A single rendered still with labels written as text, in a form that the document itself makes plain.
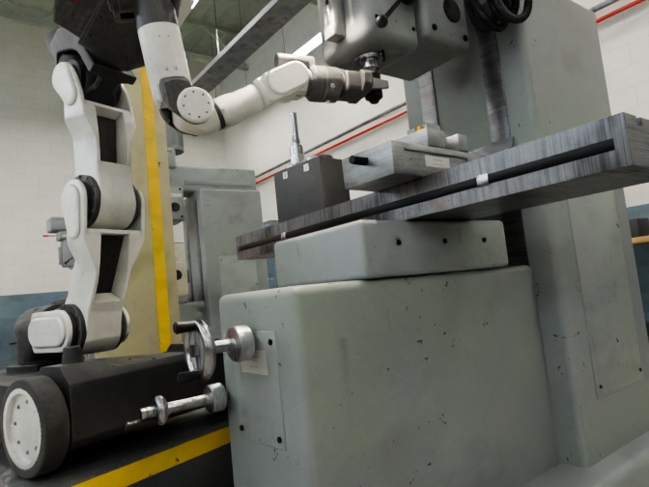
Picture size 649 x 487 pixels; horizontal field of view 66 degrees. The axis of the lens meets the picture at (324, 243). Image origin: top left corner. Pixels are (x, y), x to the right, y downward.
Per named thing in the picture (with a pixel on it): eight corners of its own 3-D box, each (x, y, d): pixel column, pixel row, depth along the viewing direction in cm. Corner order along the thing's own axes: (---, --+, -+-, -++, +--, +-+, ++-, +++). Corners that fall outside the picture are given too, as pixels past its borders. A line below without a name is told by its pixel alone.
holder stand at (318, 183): (324, 216, 147) (318, 151, 149) (278, 229, 163) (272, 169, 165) (352, 218, 156) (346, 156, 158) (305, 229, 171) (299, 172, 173)
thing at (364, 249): (368, 278, 98) (361, 218, 100) (275, 290, 126) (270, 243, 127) (512, 266, 129) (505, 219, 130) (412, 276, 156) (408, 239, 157)
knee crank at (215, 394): (129, 436, 95) (127, 404, 95) (121, 431, 100) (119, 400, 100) (235, 410, 108) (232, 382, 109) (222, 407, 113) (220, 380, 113)
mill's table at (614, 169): (632, 164, 73) (623, 111, 73) (237, 260, 170) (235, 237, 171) (688, 174, 87) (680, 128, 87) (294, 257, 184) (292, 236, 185)
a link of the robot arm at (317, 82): (328, 95, 122) (284, 92, 118) (313, 109, 132) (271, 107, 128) (324, 49, 123) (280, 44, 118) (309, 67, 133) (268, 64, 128)
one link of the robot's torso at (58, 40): (35, 49, 148) (60, -1, 140) (77, 64, 159) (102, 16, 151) (67, 112, 137) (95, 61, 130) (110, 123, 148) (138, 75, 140)
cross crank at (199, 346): (191, 389, 86) (185, 320, 87) (167, 384, 95) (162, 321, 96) (270, 372, 96) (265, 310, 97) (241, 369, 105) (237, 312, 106)
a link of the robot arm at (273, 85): (315, 80, 120) (268, 102, 115) (302, 93, 128) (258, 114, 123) (301, 55, 119) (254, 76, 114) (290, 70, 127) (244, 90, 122)
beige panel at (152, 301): (101, 478, 220) (72, -15, 242) (82, 460, 251) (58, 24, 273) (211, 446, 251) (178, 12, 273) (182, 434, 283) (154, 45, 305)
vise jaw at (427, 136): (428, 145, 107) (426, 127, 107) (379, 163, 118) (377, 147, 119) (445, 148, 111) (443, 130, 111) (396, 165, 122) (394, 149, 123)
